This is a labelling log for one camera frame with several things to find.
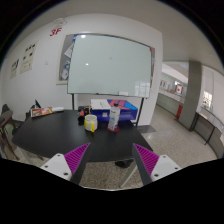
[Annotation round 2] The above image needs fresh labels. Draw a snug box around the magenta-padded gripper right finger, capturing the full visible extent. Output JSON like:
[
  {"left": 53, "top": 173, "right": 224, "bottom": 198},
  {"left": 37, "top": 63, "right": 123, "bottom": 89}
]
[{"left": 131, "top": 142, "right": 183, "bottom": 187}]

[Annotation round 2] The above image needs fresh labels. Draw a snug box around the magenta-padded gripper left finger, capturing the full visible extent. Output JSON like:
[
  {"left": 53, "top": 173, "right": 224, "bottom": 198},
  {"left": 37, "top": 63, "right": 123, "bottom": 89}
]
[{"left": 39, "top": 142, "right": 92, "bottom": 186}]

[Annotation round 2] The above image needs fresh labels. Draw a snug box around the clear black-capped drink bottle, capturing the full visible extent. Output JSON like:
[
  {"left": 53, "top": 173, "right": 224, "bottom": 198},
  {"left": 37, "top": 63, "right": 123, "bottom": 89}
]
[{"left": 107, "top": 102, "right": 121, "bottom": 132}]

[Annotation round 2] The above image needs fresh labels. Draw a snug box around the white and yellow paper cup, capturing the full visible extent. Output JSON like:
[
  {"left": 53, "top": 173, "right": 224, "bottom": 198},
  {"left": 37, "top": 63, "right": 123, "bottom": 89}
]
[{"left": 83, "top": 113, "right": 99, "bottom": 133}]

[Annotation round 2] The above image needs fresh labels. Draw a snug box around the black and red object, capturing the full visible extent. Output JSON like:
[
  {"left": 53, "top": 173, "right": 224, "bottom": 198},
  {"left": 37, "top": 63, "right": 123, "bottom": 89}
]
[{"left": 77, "top": 105, "right": 92, "bottom": 126}]

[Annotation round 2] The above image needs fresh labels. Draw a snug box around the flat round red coaster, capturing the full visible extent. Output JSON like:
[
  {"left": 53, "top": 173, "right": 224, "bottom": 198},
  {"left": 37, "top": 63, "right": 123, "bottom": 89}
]
[{"left": 106, "top": 124, "right": 121, "bottom": 134}]

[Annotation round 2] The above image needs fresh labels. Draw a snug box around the blue box with red print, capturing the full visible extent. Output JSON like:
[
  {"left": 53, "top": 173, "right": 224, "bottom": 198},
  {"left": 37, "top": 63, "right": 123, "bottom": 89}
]
[{"left": 89, "top": 98, "right": 140, "bottom": 123}]

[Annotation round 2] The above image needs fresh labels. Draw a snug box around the red fire extinguisher box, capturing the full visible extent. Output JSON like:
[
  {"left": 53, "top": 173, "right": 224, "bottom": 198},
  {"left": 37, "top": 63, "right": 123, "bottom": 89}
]
[{"left": 175, "top": 103, "right": 185, "bottom": 120}]

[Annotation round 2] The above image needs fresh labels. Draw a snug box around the orange printed flat box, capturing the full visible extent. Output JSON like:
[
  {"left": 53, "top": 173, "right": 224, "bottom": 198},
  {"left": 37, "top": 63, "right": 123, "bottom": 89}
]
[{"left": 29, "top": 106, "right": 55, "bottom": 118}]

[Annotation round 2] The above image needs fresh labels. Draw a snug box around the dark chair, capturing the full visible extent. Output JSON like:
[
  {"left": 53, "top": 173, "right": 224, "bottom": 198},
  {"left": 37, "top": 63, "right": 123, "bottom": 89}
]
[{"left": 0, "top": 103, "right": 22, "bottom": 162}]

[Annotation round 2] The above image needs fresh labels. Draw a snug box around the large whiteboard on stand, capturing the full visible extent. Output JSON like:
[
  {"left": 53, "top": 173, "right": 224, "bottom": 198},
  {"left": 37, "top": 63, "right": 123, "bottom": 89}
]
[{"left": 66, "top": 33, "right": 153, "bottom": 128}]

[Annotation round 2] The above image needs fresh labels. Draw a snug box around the red and white wall sign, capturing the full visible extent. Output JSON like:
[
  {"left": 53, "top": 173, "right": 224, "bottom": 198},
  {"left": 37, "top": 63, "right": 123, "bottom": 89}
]
[{"left": 175, "top": 83, "right": 184, "bottom": 95}]

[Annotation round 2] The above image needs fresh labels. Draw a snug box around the grey wall notice board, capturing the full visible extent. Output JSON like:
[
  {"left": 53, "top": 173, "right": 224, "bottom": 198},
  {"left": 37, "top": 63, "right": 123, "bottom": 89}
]
[{"left": 55, "top": 33, "right": 156, "bottom": 86}]

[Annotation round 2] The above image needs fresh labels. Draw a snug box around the small white wall poster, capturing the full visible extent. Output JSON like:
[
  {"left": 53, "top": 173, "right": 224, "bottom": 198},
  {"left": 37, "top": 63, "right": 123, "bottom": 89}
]
[{"left": 8, "top": 58, "right": 21, "bottom": 80}]

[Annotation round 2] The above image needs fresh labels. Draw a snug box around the large white wall poster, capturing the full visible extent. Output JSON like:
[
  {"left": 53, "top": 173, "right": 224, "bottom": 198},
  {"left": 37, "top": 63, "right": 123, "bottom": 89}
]
[{"left": 19, "top": 40, "right": 39, "bottom": 75}]

